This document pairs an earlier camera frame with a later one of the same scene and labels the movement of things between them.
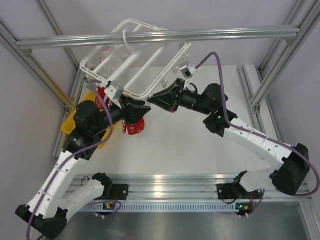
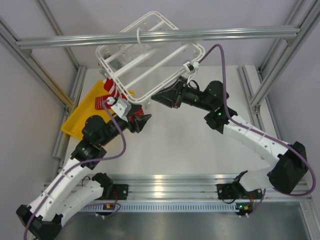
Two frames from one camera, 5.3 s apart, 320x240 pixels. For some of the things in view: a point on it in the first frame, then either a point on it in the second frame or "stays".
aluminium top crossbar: [157, 37] stays
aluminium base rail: [198, 188] stays
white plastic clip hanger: [140, 68] to [153, 22]
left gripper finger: [135, 114] to [140, 121]
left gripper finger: [134, 103] to [144, 116]
